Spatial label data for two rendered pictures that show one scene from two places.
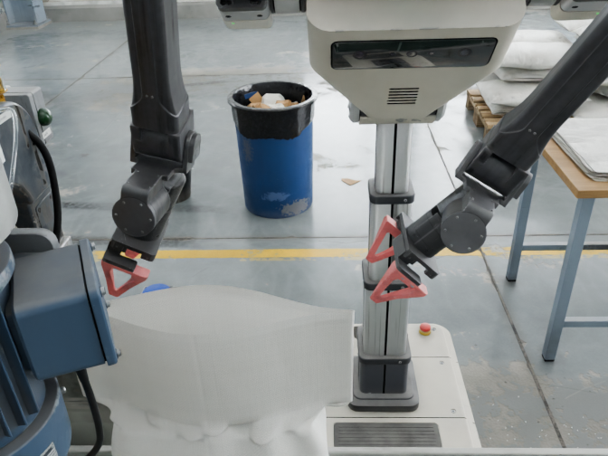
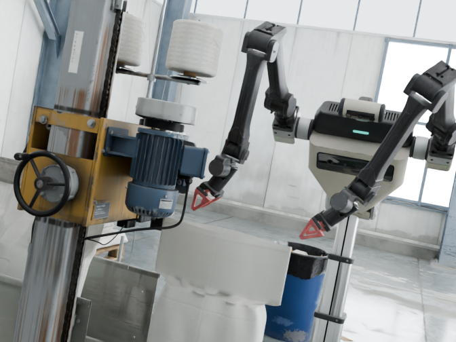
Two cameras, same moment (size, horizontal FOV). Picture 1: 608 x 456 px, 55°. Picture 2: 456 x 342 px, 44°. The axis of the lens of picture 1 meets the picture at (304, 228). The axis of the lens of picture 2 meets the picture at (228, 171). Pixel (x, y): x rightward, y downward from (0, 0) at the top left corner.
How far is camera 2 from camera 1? 1.21 m
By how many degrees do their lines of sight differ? 31
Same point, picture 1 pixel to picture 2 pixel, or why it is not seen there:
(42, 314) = (191, 150)
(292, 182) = (297, 313)
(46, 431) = (173, 193)
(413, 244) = (323, 216)
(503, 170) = (363, 187)
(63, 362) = (189, 169)
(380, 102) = not seen: hidden behind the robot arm
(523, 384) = not seen: outside the picture
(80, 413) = (127, 332)
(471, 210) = (343, 192)
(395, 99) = not seen: hidden behind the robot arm
